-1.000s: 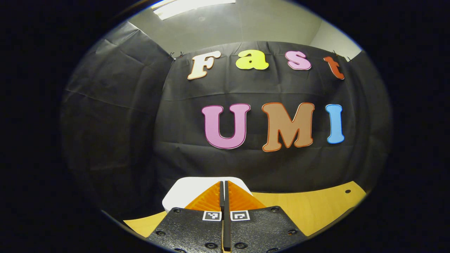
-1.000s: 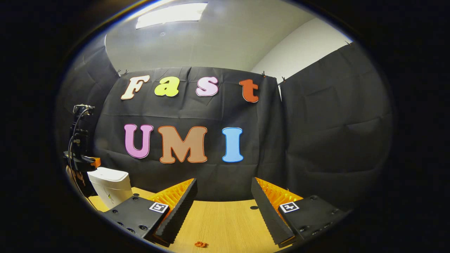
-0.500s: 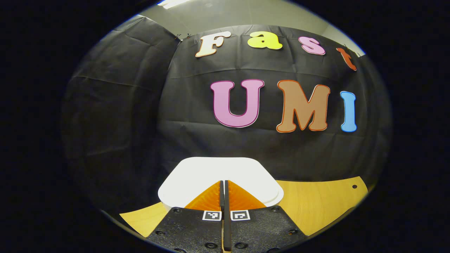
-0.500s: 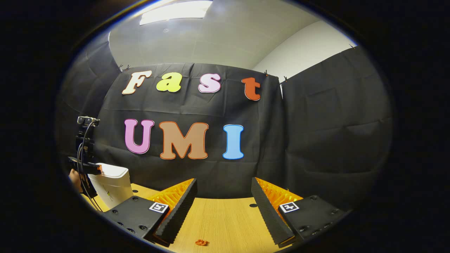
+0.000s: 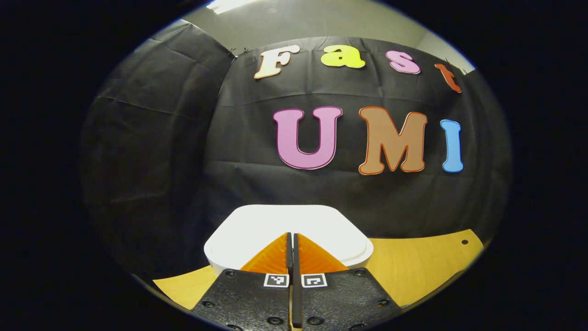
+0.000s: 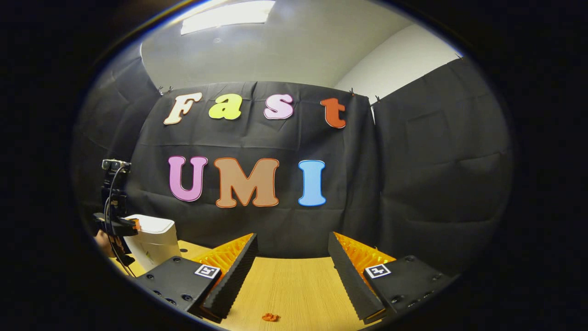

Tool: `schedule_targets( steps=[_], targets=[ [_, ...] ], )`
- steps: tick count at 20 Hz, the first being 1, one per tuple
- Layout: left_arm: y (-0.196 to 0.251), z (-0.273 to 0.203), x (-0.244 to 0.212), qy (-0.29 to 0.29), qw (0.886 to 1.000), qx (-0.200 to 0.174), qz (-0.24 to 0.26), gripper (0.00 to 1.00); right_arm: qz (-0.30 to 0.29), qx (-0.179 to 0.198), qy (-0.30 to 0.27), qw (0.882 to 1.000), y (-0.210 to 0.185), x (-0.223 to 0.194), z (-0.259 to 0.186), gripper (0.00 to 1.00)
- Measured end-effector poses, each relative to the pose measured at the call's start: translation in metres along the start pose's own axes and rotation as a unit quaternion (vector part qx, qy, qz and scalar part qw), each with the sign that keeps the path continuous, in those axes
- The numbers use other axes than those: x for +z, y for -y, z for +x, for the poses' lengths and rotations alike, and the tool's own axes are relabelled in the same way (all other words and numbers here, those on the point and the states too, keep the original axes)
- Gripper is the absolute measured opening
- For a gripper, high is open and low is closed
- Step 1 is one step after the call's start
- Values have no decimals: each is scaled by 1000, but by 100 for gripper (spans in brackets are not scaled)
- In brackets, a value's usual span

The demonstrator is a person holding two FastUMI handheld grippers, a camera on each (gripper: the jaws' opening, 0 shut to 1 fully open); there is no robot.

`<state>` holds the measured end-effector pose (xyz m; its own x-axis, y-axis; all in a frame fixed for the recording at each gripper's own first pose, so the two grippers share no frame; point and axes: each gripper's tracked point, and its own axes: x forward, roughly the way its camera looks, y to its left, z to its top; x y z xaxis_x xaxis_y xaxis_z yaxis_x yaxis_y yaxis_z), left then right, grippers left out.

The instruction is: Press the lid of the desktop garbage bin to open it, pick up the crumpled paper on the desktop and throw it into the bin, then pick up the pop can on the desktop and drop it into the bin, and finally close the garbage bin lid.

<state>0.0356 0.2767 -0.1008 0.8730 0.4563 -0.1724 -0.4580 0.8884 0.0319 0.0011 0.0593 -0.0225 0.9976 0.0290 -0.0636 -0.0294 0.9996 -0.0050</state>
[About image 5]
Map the wooden desktop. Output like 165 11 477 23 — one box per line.
153 228 485 311

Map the white desktop garbage bin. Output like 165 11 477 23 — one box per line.
204 205 374 276

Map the ceiling light panel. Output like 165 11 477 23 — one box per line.
206 0 258 15

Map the black backdrop cloth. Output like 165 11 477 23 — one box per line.
79 19 513 281

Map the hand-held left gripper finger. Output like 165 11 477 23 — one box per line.
293 233 403 331
191 232 293 331

